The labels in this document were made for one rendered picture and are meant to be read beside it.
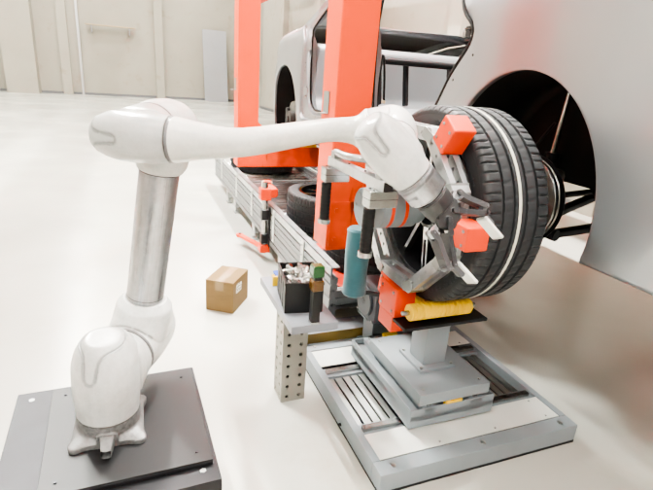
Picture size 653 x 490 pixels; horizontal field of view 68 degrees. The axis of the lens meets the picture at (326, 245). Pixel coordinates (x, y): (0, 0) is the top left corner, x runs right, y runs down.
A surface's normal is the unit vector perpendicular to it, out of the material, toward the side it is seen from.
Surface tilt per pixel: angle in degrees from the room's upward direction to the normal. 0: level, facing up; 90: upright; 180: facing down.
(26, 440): 0
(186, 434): 2
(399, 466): 0
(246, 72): 90
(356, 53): 90
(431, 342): 90
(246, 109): 90
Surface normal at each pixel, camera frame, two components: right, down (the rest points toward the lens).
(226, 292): -0.22, 0.31
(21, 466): 0.07, -0.94
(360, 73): 0.36, 0.33
